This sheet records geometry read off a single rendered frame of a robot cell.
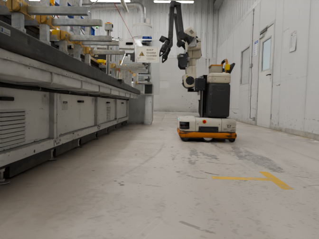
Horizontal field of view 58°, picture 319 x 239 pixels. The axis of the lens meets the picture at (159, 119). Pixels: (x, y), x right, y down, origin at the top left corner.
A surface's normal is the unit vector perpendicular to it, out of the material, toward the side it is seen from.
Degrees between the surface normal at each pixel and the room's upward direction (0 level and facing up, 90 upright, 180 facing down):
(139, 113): 90
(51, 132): 90
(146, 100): 90
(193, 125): 90
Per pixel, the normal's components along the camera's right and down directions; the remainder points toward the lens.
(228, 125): -0.01, 0.05
